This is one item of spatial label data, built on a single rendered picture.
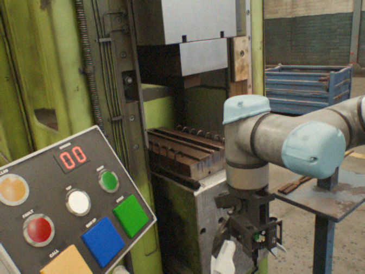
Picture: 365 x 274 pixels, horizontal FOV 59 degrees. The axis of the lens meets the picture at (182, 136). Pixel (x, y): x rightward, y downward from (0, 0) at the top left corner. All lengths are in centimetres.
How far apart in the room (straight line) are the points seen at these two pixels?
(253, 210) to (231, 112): 17
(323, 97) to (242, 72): 349
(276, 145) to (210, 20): 66
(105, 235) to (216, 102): 86
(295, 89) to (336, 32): 442
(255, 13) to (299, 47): 825
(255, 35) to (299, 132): 104
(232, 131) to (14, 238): 40
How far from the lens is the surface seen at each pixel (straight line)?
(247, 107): 51
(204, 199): 107
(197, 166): 109
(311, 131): 45
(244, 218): 61
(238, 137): 52
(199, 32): 103
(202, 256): 117
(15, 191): 65
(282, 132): 47
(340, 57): 919
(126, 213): 77
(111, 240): 72
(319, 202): 137
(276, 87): 508
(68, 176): 71
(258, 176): 56
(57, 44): 95
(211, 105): 144
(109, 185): 76
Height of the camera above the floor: 140
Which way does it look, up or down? 18 degrees down
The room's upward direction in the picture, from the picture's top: 5 degrees counter-clockwise
